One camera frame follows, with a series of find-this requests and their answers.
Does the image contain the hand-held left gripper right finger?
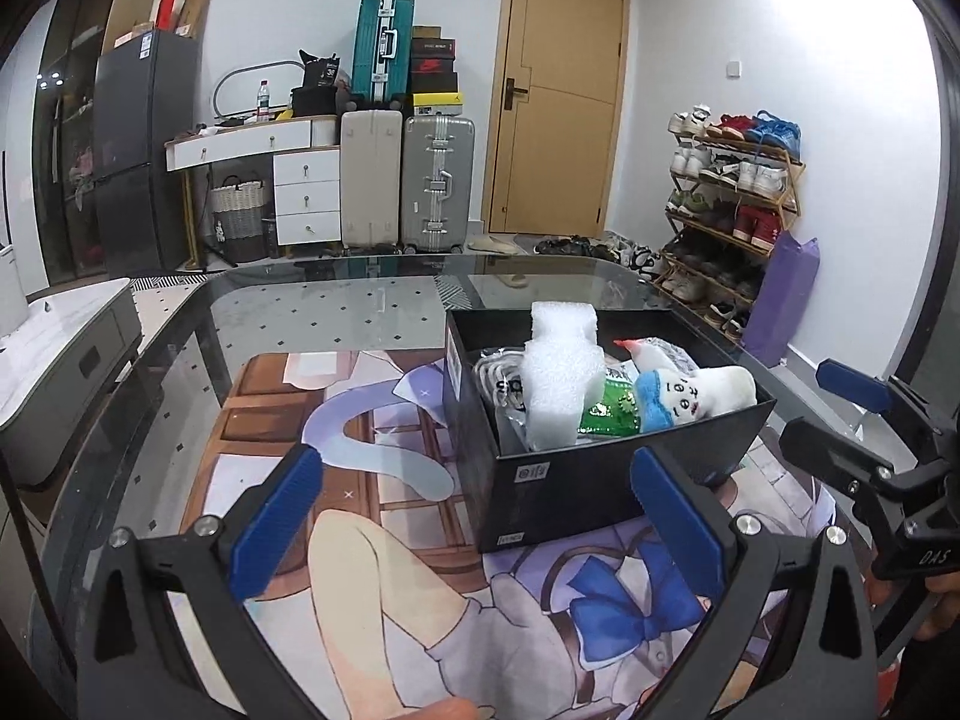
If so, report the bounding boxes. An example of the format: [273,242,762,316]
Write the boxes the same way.
[630,442,878,720]

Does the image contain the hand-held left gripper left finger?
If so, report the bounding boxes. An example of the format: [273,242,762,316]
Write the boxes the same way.
[79,442,327,720]

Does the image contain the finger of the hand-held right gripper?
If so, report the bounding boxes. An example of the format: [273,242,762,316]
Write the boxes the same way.
[816,360,938,458]
[780,420,893,500]

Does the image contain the black cardboard box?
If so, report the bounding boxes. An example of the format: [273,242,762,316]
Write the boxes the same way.
[442,306,777,554]

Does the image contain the white and blue plush toy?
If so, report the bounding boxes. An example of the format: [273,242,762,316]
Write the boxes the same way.
[634,365,757,432]

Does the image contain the green gel pack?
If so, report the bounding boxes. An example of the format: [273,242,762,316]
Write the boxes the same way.
[577,367,646,440]

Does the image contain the white packet with red zip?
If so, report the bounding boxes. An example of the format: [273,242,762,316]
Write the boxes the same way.
[613,337,698,376]

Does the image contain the white foam block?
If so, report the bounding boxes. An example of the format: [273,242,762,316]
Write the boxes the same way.
[521,301,605,452]

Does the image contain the bag of white shoelaces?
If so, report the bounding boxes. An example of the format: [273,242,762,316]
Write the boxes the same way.
[472,349,541,451]

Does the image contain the person's right hand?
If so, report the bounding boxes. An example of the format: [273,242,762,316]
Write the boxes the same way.
[866,570,960,642]

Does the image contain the person's left hand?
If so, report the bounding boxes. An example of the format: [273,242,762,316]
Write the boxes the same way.
[405,697,477,720]

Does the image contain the purple bag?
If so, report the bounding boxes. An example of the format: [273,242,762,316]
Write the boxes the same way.
[742,231,820,368]

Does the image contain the printed cartoon desk mat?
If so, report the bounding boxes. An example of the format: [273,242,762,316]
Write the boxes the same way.
[169,349,837,720]

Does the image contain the wooden shoe rack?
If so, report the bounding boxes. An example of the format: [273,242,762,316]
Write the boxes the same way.
[660,105,807,342]

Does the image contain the collection of shoes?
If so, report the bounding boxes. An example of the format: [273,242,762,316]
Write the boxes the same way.
[662,103,803,338]

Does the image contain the grey low cabinet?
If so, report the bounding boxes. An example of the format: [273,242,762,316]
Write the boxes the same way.
[0,277,143,485]

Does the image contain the black and white sneakers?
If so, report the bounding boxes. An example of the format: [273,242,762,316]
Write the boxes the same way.
[604,232,662,275]

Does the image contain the black white striped rug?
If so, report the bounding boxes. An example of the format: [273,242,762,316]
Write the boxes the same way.
[131,276,208,294]

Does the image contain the dark sandals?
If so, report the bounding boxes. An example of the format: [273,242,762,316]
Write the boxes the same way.
[534,236,601,257]

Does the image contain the wicker basket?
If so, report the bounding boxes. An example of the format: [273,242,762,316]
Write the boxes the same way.
[210,176,271,263]

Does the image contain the white desk with drawers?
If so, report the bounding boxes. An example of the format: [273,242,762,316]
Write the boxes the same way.
[165,116,342,247]

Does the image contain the beige suitcase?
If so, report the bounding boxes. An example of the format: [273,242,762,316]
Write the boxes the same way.
[340,109,404,252]

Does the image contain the silver suitcase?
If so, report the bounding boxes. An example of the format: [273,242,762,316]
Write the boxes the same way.
[400,115,477,254]

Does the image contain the wooden door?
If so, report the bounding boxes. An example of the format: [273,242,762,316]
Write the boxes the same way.
[486,0,629,237]

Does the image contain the black refrigerator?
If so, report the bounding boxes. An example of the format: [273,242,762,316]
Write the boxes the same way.
[94,28,200,278]

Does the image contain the dark glass display cabinet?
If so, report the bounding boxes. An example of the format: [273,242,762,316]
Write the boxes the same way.
[34,0,113,286]

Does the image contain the black fabric bag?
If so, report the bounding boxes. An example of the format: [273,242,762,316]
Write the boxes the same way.
[291,86,341,118]

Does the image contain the black printed paper bag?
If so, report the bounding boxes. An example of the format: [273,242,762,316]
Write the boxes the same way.
[298,50,341,88]

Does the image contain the teal suitcase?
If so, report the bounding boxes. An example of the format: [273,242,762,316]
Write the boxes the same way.
[351,0,416,110]

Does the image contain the grey oval tube frame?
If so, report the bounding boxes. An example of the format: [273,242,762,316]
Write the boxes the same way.
[212,58,301,118]

